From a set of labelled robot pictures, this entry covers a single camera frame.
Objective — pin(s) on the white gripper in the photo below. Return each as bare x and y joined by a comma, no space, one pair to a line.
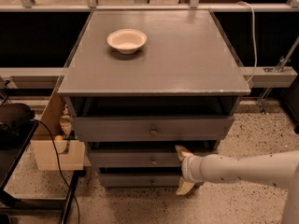
187,169

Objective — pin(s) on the grey drawer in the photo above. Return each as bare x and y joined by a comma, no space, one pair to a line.
133,158
151,129
138,180

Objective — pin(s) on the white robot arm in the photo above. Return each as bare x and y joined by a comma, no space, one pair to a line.
280,170

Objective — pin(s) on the grey bottom drawer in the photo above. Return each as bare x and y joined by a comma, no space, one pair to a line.
138,180

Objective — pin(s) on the grey top drawer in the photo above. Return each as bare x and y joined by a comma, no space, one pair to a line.
151,129

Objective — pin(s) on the grey drawer cabinet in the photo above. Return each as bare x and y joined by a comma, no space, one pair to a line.
184,69

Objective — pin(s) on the cardboard box with items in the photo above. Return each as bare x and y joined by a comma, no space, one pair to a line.
52,152

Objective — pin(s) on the white paper bowl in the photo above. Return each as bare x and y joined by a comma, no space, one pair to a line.
127,41

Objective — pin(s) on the black side table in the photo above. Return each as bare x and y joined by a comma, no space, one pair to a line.
19,178

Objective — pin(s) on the metal rail frame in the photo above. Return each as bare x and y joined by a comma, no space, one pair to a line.
45,78

